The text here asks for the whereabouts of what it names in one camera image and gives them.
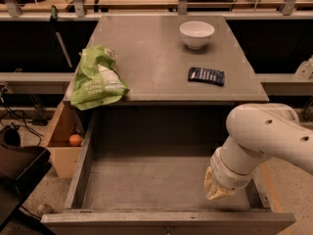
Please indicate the padded gripper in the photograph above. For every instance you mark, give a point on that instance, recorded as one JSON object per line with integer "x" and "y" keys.
{"x": 227, "y": 174}

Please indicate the grey top drawer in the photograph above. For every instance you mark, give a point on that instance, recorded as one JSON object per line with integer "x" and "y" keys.
{"x": 141, "y": 172}

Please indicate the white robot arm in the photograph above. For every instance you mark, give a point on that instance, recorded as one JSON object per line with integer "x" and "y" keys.
{"x": 256, "y": 133}

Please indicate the grey drawer cabinet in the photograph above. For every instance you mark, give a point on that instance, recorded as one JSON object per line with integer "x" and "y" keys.
{"x": 153, "y": 59}

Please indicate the dark blue snack packet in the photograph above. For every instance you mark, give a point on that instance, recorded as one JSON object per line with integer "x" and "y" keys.
{"x": 202, "y": 75}

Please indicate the orange ball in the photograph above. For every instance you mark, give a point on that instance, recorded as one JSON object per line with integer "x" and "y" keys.
{"x": 75, "y": 140}

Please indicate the wooden box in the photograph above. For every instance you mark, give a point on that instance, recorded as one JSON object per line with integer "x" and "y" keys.
{"x": 64, "y": 157}

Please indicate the white ceramic bowl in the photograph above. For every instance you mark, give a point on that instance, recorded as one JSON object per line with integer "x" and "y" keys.
{"x": 196, "y": 34}

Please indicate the green chip bag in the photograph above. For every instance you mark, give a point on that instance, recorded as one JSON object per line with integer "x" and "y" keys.
{"x": 97, "y": 83}

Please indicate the black bin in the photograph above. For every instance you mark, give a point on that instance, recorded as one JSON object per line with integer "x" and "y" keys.
{"x": 21, "y": 169}

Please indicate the green handled screwdriver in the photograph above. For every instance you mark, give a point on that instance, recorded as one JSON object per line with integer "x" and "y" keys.
{"x": 54, "y": 21}

